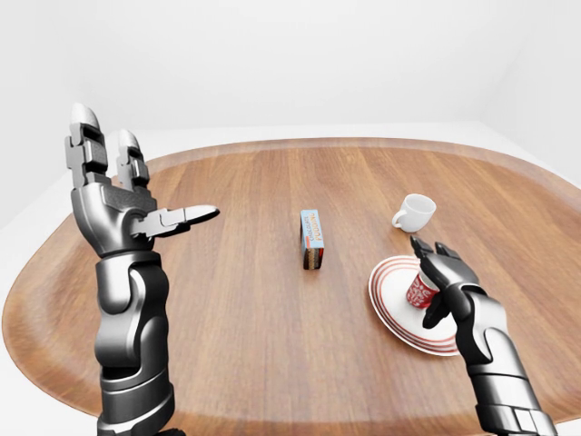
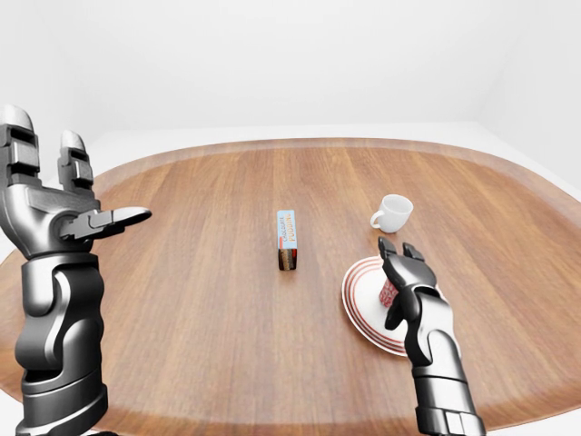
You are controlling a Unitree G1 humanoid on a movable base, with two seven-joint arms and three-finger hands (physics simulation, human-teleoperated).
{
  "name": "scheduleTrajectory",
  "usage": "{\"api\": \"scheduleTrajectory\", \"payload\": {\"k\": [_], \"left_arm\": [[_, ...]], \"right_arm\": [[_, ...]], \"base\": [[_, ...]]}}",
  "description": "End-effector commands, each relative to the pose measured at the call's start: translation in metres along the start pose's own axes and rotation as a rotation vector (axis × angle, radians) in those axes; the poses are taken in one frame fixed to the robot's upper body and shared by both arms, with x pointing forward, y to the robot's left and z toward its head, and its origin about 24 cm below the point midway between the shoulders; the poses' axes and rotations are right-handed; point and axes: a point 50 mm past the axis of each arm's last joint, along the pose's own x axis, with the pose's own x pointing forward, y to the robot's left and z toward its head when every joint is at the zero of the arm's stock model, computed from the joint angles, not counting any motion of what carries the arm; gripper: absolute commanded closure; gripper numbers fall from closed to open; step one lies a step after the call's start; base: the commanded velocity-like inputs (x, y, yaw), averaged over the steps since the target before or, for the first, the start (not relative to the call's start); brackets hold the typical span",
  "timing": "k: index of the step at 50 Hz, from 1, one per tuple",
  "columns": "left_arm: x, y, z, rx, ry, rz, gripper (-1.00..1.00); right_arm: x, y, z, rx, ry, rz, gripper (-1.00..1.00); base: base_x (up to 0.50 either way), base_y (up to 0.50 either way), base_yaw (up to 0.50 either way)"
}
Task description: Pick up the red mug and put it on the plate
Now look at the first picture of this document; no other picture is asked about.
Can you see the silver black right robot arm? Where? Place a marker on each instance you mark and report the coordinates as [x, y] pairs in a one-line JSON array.
[[492, 359]]

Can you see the blue pudding box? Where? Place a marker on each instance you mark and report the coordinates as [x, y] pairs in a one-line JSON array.
[[311, 238]]

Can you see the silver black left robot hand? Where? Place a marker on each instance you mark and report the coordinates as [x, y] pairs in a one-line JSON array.
[[104, 213]]

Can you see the red patterned mug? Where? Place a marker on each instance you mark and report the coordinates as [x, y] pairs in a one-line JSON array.
[[420, 292]]

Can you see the white plate with red rings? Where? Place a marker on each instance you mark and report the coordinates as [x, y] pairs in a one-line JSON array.
[[395, 313]]

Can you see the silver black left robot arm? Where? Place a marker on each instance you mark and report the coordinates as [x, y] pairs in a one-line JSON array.
[[131, 336]]

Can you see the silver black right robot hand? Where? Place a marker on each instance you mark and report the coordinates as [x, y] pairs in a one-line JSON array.
[[447, 277]]

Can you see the white mug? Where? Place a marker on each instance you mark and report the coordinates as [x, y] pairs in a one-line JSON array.
[[415, 213]]

